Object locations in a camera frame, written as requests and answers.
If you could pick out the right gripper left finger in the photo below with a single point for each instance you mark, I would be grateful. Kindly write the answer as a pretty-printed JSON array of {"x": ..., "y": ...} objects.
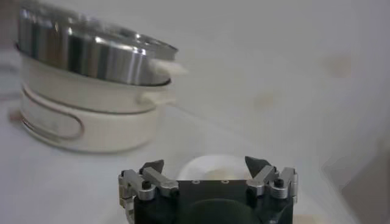
[{"x": 158, "y": 181}]

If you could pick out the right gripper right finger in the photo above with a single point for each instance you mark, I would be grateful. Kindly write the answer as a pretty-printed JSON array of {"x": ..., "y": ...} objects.
[{"x": 263, "y": 179}]

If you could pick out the white steamed baozi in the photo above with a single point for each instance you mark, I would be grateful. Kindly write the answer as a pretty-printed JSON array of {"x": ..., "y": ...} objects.
[{"x": 210, "y": 167}]

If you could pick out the stainless steel steamer basket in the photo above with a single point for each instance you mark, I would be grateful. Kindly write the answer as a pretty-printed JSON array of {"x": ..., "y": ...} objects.
[{"x": 91, "y": 58}]

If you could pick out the white electric cooker pot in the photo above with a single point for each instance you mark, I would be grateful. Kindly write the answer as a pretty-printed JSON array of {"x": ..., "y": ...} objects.
[{"x": 115, "y": 128}]

